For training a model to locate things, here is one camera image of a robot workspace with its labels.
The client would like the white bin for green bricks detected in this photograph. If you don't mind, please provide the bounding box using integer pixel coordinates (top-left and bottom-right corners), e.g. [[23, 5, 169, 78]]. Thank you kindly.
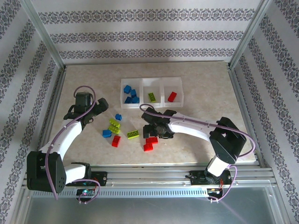
[[141, 77, 164, 109]]

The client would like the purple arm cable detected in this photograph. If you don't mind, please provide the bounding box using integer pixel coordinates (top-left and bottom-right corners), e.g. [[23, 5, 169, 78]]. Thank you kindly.
[[45, 85, 101, 205], [139, 104, 256, 203]]

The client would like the white bin for red bricks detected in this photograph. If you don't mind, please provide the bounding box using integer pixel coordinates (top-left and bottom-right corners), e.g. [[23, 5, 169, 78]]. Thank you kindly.
[[161, 77, 184, 108]]

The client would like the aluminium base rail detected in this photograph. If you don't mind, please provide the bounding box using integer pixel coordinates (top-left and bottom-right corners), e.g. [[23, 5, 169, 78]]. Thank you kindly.
[[22, 163, 275, 189]]

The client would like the aluminium frame post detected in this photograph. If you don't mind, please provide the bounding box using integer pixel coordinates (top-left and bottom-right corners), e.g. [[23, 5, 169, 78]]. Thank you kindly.
[[228, 0, 273, 70], [20, 0, 67, 70]]

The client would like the aluminium side rail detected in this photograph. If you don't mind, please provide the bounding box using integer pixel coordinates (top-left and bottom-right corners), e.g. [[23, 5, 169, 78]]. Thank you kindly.
[[31, 65, 67, 168], [227, 62, 266, 168]]

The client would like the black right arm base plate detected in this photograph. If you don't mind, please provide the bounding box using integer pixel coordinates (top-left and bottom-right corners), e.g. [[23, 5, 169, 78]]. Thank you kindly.
[[190, 170, 234, 187]]

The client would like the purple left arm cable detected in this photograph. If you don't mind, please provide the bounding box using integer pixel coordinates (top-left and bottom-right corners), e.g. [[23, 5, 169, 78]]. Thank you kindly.
[[45, 85, 101, 205]]

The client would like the small circuit board with LED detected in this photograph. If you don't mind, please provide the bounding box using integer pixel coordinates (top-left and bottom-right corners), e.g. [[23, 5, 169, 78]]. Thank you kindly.
[[76, 188, 96, 196]]

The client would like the grey metal sheet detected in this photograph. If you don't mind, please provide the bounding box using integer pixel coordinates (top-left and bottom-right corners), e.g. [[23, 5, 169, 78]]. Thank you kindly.
[[23, 197, 278, 224]]

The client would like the slotted grey cable duct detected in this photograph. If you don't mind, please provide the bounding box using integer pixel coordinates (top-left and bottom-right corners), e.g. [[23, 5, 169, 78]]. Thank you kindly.
[[30, 188, 210, 198]]

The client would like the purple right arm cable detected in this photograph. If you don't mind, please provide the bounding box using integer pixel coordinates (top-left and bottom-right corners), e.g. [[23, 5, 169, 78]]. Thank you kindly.
[[139, 104, 256, 203]]

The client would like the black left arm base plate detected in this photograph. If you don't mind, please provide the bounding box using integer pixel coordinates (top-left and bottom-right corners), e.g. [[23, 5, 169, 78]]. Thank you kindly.
[[65, 171, 108, 187]]

